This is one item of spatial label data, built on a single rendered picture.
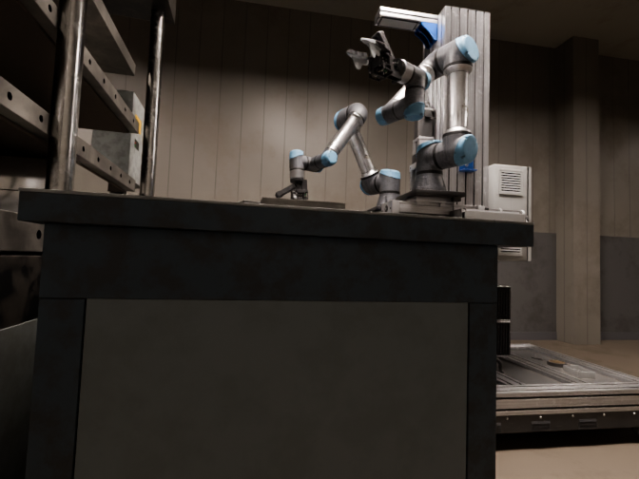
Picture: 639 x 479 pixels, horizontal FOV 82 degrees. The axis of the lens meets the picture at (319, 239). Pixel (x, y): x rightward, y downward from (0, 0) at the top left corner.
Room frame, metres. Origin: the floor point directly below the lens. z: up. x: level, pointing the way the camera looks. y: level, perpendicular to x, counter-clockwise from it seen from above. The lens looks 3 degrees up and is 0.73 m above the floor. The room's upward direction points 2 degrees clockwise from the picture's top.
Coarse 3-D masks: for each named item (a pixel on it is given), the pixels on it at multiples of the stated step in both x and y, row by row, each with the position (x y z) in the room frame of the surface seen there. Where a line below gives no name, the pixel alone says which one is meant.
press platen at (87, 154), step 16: (0, 80) 0.64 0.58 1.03; (0, 96) 0.65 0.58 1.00; (16, 96) 0.69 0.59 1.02; (0, 112) 0.69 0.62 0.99; (16, 112) 0.70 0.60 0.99; (32, 112) 0.75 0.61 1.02; (32, 128) 0.78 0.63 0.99; (48, 128) 0.82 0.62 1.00; (80, 144) 0.99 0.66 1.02; (80, 160) 1.04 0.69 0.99; (96, 160) 1.11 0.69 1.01; (112, 176) 1.26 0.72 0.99; (128, 176) 1.44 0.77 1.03
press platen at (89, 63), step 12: (24, 0) 0.73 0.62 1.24; (36, 0) 0.73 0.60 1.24; (48, 0) 0.78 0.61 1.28; (36, 12) 0.77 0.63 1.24; (48, 12) 0.78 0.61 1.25; (48, 24) 0.80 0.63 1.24; (84, 60) 0.97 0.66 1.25; (84, 72) 1.02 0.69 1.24; (96, 72) 1.06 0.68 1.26; (96, 84) 1.09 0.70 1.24; (108, 84) 1.16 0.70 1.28; (108, 96) 1.18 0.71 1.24; (120, 96) 1.28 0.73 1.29; (120, 108) 1.29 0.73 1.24; (120, 120) 1.39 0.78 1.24; (132, 120) 1.44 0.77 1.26; (132, 132) 1.53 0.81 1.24
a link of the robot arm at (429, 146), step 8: (424, 144) 1.58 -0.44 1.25; (432, 144) 1.57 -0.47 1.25; (416, 152) 1.62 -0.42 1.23; (424, 152) 1.58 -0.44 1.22; (432, 152) 1.55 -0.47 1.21; (416, 160) 1.62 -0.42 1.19; (424, 160) 1.58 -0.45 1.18; (432, 160) 1.55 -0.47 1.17; (416, 168) 1.62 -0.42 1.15; (424, 168) 1.58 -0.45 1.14; (432, 168) 1.57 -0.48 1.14; (440, 168) 1.57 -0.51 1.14
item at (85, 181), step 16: (0, 160) 0.89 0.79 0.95; (16, 160) 0.90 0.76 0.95; (32, 160) 0.91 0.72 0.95; (0, 176) 0.89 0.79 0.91; (16, 176) 0.90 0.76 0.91; (32, 176) 0.91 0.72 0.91; (80, 176) 0.98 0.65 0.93; (96, 176) 1.09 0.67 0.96; (0, 192) 0.89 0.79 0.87; (16, 192) 0.90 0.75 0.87; (96, 192) 1.10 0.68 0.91; (0, 208) 0.90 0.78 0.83; (16, 208) 0.90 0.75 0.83
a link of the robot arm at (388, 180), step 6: (378, 174) 2.14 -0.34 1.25; (384, 174) 2.07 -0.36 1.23; (390, 174) 2.06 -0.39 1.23; (396, 174) 2.06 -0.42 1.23; (378, 180) 2.11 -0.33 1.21; (384, 180) 2.07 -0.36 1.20; (390, 180) 2.06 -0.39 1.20; (396, 180) 2.06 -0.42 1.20; (378, 186) 2.12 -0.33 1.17; (384, 186) 2.07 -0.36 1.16; (390, 186) 2.06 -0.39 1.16; (396, 186) 2.06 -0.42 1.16; (378, 192) 2.17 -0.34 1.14
